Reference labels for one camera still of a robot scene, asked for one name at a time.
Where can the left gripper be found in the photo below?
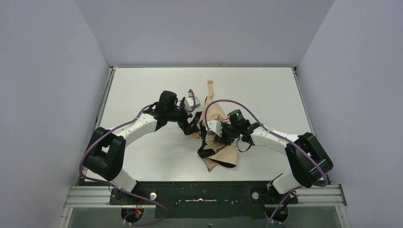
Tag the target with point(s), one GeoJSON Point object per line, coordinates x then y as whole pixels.
{"type": "Point", "coordinates": [190, 126]}

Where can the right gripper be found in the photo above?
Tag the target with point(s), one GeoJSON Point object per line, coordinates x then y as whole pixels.
{"type": "Point", "coordinates": [217, 138]}

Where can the beige folding umbrella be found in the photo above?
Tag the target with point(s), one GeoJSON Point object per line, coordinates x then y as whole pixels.
{"type": "Point", "coordinates": [213, 150]}

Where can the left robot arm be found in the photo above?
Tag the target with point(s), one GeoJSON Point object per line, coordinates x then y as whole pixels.
{"type": "Point", "coordinates": [106, 149]}

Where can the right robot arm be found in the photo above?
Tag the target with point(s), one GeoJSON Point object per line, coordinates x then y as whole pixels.
{"type": "Point", "coordinates": [308, 161]}

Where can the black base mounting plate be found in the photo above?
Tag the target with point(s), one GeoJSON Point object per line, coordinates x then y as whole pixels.
{"type": "Point", "coordinates": [211, 199]}

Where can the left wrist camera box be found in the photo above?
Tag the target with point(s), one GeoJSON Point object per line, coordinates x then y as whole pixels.
{"type": "Point", "coordinates": [191, 104]}

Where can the aluminium frame rail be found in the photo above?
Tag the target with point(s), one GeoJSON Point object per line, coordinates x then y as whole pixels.
{"type": "Point", "coordinates": [99, 206]}

